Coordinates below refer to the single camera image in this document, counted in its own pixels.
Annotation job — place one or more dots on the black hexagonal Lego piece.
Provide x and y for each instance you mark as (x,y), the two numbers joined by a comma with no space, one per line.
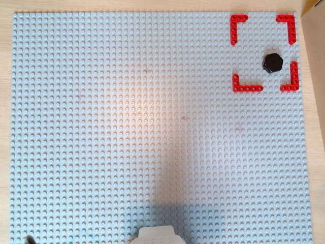
(273,63)

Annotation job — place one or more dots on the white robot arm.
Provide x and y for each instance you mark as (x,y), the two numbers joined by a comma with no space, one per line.
(157,236)

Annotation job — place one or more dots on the grey Lego baseplate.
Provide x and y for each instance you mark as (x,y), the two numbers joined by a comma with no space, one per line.
(152,114)

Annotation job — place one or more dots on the red L-shaped Lego beam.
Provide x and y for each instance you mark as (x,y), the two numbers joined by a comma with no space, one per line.
(294,76)
(247,88)
(233,30)
(292,30)

